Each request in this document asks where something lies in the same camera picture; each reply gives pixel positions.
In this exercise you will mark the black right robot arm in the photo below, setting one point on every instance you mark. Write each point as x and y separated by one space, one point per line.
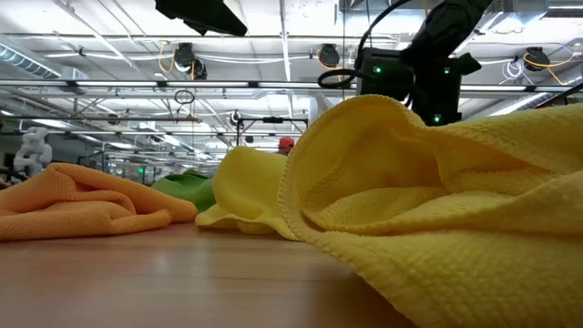
437 54

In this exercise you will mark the long ceiling light rail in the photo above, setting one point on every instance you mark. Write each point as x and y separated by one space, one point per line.
159 84

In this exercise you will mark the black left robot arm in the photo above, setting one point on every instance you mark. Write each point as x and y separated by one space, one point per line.
205 13

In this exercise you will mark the person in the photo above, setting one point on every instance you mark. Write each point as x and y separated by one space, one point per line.
286 145

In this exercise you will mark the small yellow microfiber towel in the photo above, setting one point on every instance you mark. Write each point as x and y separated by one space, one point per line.
248 191

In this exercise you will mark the green microfiber towel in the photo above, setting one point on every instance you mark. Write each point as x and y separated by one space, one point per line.
189 187

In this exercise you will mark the large yellow microfiber towel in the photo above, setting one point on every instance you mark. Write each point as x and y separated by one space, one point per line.
437 228

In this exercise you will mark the white robot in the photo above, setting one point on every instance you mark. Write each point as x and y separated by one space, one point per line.
33 152

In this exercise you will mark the orange microfiber towel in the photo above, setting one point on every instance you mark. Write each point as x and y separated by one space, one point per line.
77 200

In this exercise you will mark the black overhead frame rig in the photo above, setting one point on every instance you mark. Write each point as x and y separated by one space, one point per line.
272 120

